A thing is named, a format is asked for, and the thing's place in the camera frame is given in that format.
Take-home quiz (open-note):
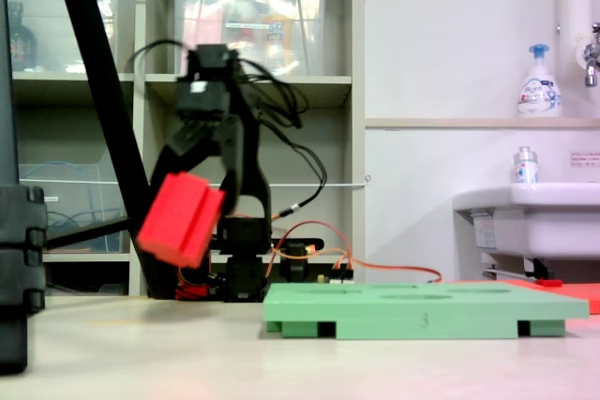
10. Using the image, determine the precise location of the thin orange wire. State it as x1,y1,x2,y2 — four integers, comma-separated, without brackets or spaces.
263,219,444,285

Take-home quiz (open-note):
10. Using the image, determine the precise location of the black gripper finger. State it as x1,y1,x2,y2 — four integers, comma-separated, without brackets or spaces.
218,115,246,215
148,118,222,187

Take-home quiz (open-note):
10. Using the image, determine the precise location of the dark glass bottle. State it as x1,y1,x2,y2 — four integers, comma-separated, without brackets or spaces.
6,0,38,73

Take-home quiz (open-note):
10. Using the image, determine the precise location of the clear bin with cables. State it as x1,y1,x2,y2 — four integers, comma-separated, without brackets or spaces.
18,163,131,255

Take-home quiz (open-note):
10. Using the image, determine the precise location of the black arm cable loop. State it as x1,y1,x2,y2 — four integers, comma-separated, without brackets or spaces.
127,37,192,67

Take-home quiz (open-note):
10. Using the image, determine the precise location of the small clear sanitizer bottle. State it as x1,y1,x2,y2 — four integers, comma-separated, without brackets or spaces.
510,145,540,185

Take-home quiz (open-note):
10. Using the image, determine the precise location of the wall notice label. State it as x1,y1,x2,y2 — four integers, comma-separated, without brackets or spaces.
568,150,600,169

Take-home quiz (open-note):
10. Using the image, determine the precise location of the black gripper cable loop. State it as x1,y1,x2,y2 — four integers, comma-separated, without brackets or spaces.
232,58,311,130

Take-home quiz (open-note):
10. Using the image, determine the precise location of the red cross columnar block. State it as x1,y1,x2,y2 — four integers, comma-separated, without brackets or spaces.
135,171,228,271

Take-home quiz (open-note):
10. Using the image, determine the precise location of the beige shelf unit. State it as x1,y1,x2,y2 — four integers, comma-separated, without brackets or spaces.
0,0,368,299

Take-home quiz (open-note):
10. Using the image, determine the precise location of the white foam soap pump bottle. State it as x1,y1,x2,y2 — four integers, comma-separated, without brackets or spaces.
516,43,564,120

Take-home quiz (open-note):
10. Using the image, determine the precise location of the white wash basin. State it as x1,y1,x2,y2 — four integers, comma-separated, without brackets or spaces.
451,181,600,261

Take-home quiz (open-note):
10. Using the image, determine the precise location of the metal water tap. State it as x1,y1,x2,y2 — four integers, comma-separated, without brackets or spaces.
573,22,600,89

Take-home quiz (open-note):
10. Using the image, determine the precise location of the green shape hole board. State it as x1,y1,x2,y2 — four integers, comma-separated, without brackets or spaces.
262,281,591,341

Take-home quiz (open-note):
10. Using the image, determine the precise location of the yellow bottle in bin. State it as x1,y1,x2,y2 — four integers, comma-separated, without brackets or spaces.
261,0,295,72

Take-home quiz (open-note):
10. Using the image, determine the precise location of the long black cable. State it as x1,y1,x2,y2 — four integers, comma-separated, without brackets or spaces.
270,131,329,222

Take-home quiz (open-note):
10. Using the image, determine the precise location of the circuit board with wires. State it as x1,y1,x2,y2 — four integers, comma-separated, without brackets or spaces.
317,262,356,286

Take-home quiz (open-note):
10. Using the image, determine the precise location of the large clear plastic bin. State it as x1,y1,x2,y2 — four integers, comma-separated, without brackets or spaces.
172,0,330,77

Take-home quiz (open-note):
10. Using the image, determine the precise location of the black tripod leg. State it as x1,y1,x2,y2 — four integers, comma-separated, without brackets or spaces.
0,0,22,186
44,0,178,301

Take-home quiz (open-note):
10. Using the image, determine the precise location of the large orange flat block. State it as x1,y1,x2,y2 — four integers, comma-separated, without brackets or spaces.
449,278,600,316

